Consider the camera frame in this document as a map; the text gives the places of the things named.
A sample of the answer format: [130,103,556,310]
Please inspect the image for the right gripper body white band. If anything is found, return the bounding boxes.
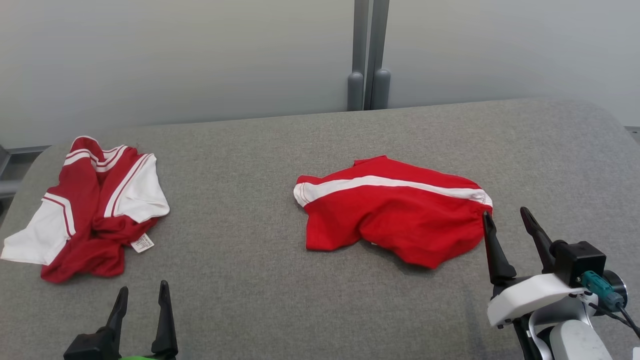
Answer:
[487,273,586,329]

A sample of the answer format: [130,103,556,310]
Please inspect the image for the teal right cable connector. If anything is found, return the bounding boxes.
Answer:
[580,270,626,312]

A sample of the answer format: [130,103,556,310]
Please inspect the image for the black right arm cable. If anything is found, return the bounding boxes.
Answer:
[587,300,640,339]

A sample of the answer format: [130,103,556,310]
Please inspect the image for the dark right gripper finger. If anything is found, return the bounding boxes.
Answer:
[520,206,557,275]
[482,211,518,286]

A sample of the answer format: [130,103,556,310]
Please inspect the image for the red white basketball jersey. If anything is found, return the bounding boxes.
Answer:
[0,135,171,285]

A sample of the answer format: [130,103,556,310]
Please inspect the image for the grey metal frame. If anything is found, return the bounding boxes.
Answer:
[0,144,52,202]

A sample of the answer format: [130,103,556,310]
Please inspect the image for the red shorts with white stripe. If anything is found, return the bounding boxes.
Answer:
[293,155,494,270]

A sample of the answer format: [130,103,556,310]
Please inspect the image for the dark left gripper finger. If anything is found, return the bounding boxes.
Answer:
[151,280,179,357]
[102,286,130,346]

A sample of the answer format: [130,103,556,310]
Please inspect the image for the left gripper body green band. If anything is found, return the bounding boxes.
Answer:
[63,327,179,360]

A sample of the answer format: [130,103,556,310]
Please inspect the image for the grey partition post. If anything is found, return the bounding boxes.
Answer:
[347,0,371,112]
[363,0,392,111]

